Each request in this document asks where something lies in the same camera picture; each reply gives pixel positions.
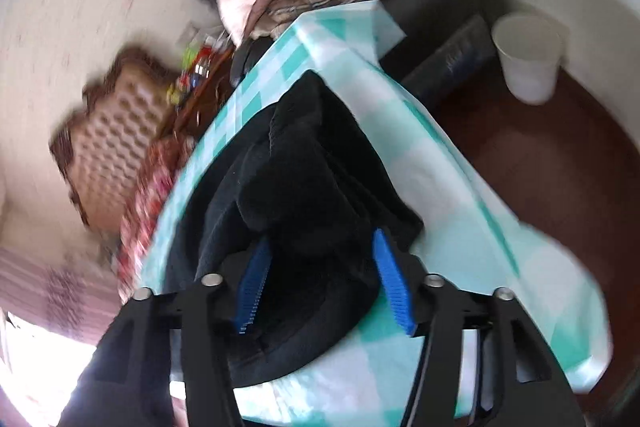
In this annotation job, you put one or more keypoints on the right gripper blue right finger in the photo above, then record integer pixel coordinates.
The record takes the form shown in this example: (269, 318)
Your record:
(395, 285)

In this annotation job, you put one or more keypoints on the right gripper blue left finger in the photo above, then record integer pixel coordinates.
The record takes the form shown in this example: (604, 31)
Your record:
(251, 285)

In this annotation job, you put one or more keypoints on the black fleece pants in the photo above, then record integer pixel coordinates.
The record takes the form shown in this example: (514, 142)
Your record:
(303, 179)

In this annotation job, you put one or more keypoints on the green white checkered sheet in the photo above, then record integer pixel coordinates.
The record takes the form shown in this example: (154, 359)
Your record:
(471, 237)

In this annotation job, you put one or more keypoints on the red floral quilt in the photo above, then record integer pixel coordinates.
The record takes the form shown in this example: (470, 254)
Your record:
(155, 179)

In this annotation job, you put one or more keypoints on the tufted brown headboard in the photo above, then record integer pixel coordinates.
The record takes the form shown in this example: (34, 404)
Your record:
(100, 146)

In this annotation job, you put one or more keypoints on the wooden nightstand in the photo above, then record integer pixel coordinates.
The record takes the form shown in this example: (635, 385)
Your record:
(201, 90)

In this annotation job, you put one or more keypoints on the white plastic bin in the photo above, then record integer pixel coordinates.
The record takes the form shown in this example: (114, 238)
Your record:
(530, 49)

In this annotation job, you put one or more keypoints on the black leather armchair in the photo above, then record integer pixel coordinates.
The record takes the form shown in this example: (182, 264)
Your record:
(442, 43)

